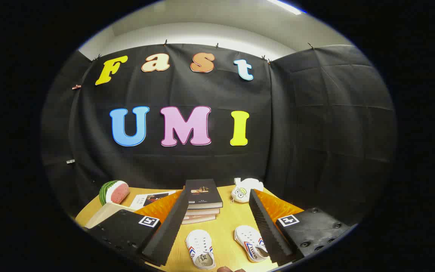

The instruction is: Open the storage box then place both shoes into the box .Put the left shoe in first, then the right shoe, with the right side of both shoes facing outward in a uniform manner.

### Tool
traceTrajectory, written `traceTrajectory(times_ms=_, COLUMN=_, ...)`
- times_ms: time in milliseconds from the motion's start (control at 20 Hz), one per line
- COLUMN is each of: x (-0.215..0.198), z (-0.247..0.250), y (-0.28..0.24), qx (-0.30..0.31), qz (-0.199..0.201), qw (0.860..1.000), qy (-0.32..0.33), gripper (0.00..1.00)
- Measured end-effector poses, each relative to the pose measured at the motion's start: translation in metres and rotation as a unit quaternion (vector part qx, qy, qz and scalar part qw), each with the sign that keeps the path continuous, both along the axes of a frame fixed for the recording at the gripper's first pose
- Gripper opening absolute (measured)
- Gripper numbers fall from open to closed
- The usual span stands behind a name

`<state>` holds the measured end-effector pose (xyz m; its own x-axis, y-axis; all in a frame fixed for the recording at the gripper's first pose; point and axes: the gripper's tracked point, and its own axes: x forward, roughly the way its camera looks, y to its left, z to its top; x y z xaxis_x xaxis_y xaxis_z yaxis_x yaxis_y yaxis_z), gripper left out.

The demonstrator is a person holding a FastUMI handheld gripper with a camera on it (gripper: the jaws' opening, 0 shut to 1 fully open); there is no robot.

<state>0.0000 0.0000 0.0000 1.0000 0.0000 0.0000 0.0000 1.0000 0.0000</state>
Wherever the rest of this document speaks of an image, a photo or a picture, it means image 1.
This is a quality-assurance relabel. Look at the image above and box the brown cover book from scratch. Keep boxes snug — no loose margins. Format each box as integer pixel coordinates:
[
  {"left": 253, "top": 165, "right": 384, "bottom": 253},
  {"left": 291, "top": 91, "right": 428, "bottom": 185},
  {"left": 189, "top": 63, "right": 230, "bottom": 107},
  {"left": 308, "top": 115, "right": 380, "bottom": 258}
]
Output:
[
  {"left": 185, "top": 207, "right": 221, "bottom": 217},
  {"left": 182, "top": 214, "right": 218, "bottom": 225}
]

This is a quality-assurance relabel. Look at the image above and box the white canvas shoe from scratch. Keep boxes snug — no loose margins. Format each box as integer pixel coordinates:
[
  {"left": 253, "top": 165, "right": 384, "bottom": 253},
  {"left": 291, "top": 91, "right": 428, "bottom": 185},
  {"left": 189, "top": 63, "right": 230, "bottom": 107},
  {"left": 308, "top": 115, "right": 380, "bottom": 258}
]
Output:
[
  {"left": 234, "top": 225, "right": 270, "bottom": 263},
  {"left": 185, "top": 229, "right": 216, "bottom": 270}
]

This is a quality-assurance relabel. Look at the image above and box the black cover book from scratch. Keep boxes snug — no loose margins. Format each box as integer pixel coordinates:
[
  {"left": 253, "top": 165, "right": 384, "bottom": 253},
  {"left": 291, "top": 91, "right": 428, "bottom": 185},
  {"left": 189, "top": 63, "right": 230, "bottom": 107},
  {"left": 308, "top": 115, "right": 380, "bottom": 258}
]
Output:
[{"left": 184, "top": 179, "right": 224, "bottom": 210}]

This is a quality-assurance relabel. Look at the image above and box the white plush face pouch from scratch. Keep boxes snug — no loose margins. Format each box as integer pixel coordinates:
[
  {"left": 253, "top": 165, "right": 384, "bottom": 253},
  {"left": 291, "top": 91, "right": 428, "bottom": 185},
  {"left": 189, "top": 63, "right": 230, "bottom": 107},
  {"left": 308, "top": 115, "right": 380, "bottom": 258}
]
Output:
[{"left": 231, "top": 178, "right": 264, "bottom": 204}]

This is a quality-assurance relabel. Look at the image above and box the watermelon slice toy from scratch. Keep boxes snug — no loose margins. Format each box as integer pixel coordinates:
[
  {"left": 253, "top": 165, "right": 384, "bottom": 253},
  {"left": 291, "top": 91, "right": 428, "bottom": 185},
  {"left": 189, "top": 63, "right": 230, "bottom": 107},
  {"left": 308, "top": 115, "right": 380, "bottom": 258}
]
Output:
[{"left": 99, "top": 180, "right": 130, "bottom": 206}]

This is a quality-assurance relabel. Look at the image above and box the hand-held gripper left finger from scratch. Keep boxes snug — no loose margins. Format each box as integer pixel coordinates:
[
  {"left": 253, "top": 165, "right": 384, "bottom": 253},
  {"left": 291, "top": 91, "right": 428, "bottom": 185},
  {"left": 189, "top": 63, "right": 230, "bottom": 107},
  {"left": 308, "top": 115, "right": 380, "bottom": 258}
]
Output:
[{"left": 85, "top": 189, "right": 190, "bottom": 267}]

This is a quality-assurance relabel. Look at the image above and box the white portrait cover book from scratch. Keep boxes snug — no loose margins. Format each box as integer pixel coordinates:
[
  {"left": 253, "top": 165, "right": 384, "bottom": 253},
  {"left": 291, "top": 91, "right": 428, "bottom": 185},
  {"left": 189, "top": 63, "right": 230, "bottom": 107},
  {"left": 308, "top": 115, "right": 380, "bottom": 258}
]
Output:
[{"left": 130, "top": 191, "right": 177, "bottom": 210}]

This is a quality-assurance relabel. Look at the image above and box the beige fabric storage box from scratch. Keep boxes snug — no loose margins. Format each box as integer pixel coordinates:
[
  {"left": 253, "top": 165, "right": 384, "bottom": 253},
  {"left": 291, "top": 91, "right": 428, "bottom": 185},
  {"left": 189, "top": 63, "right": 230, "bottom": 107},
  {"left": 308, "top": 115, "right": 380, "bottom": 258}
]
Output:
[{"left": 85, "top": 202, "right": 138, "bottom": 229}]

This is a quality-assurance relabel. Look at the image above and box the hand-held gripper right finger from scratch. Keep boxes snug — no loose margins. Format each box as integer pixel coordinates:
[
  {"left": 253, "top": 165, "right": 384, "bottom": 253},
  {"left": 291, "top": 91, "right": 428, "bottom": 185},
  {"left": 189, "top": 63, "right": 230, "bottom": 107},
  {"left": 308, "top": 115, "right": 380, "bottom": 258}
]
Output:
[{"left": 248, "top": 189, "right": 351, "bottom": 266}]

